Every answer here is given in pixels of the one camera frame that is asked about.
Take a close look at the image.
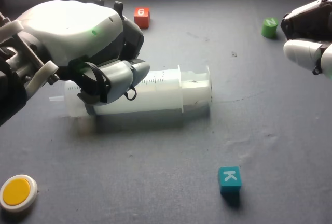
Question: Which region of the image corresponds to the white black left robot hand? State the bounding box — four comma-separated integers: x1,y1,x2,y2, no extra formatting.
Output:
15,0,151,117

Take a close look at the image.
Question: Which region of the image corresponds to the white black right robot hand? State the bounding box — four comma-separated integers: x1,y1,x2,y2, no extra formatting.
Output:
280,0,332,81

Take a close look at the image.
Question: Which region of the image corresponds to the large translucent plastic syringe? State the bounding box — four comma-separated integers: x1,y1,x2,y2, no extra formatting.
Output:
49,64,214,119

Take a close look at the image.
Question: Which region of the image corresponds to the green cylinder with N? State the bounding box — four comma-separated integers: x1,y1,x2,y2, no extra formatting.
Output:
260,17,280,39

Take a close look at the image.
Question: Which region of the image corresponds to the red block with 6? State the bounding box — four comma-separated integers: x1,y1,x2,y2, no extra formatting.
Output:
133,7,151,30

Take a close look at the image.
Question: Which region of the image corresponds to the teal block with K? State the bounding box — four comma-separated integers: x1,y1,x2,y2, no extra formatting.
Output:
217,166,243,195

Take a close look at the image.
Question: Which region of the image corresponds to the grey table cloth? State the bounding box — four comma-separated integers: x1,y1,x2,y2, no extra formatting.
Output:
0,0,332,224

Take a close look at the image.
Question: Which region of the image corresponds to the yellow button in white ring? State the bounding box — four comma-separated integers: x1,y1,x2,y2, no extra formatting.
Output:
0,174,38,213

